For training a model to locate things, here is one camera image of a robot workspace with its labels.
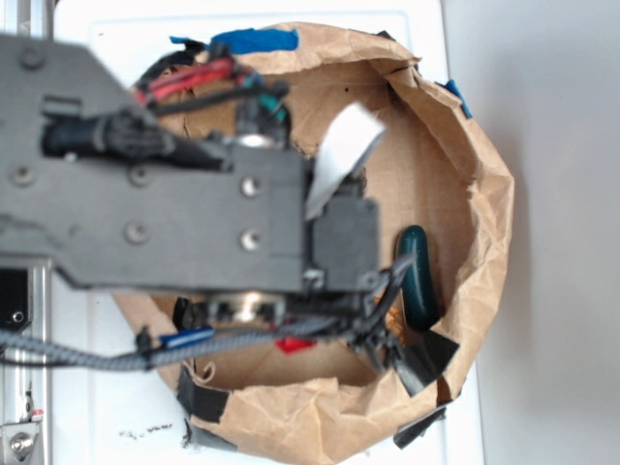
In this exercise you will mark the brown paper bag container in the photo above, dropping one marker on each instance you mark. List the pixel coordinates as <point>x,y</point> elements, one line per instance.
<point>435,168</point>

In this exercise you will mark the red paper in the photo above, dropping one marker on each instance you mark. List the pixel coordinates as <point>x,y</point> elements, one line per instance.
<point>291,345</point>

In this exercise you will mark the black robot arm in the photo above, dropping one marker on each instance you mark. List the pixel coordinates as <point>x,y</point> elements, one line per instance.
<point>94,184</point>

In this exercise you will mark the orange spiral seashell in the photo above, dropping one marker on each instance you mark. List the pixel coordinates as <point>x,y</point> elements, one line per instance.
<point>395,321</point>

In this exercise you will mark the aluminium frame rail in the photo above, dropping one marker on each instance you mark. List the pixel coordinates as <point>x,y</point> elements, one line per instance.
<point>26,427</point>

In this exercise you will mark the black mount plate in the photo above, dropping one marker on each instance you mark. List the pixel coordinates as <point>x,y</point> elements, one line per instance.
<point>15,299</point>

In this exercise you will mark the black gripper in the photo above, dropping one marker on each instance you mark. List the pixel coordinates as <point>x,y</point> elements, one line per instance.
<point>311,245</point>

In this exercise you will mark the dark green toy cucumber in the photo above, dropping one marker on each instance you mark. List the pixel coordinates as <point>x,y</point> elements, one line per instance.
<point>420,304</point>

